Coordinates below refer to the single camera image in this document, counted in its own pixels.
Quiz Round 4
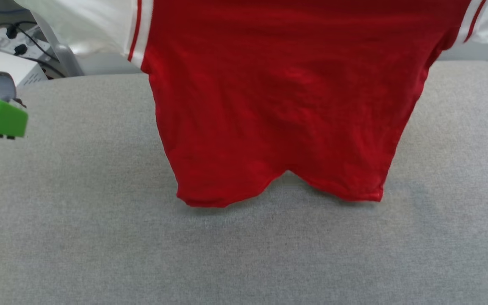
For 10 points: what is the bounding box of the red white T-shirt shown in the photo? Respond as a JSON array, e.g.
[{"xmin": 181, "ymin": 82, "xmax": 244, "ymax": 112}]
[{"xmin": 13, "ymin": 0, "xmax": 488, "ymax": 209}]

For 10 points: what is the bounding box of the white box device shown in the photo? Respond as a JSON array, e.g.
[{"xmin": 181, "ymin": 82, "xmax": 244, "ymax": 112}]
[{"xmin": 0, "ymin": 48, "xmax": 50, "ymax": 88}]

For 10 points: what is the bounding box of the white metal desk leg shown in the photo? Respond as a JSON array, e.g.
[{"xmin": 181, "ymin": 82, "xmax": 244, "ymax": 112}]
[{"xmin": 32, "ymin": 13, "xmax": 86, "ymax": 78}]

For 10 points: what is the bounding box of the white power strip with cables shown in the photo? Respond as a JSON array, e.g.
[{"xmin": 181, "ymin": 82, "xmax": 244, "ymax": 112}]
[{"xmin": 5, "ymin": 21, "xmax": 66, "ymax": 79}]

